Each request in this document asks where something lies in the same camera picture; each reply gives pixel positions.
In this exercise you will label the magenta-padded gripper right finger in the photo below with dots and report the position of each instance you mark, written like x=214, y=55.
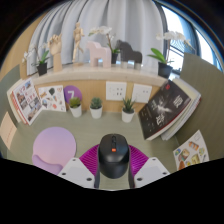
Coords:
x=151, y=171

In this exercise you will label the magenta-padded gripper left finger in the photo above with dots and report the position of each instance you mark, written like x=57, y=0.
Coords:
x=75, y=171

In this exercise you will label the black computer mouse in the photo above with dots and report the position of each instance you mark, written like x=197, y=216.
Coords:
x=113, y=156

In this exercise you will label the purple round mouse pad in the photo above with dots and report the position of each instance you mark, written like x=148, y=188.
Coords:
x=53, y=146

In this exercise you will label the colourful sticker card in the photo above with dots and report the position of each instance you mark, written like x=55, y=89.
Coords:
x=191, y=151

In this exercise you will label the small succulent in white pot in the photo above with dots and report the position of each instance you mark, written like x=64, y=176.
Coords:
x=76, y=110
x=96, y=112
x=127, y=116

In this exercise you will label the white book behind black book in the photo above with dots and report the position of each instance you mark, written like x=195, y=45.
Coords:
x=191, y=106

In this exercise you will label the white sticker sheet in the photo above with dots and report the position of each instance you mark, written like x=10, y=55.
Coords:
x=52, y=98

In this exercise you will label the beige paper card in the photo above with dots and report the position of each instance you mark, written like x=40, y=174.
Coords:
x=7, y=130

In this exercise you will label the red and white magazine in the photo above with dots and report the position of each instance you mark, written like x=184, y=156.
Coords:
x=28, y=101

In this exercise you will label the green desk divider panel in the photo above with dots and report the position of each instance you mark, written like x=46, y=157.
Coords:
x=210, y=110

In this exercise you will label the large white orchid, black pot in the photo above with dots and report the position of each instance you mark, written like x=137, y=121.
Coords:
x=165, y=70

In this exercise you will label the small white orchid, black pot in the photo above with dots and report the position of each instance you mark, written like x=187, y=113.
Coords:
x=42, y=69

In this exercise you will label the dark horse figurine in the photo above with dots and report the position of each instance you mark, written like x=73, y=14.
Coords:
x=128, y=53

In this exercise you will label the pink horse figurine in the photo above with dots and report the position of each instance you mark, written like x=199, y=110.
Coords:
x=100, y=51

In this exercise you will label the wooden hand model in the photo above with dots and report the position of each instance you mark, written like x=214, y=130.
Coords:
x=56, y=50

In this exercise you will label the dark-framed window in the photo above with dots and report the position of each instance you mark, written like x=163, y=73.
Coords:
x=180, y=43

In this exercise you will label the grey curtain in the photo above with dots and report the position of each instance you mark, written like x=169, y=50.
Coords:
x=133, y=20

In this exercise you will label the white wall socket plate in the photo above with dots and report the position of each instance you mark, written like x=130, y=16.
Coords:
x=116, y=91
x=141, y=93

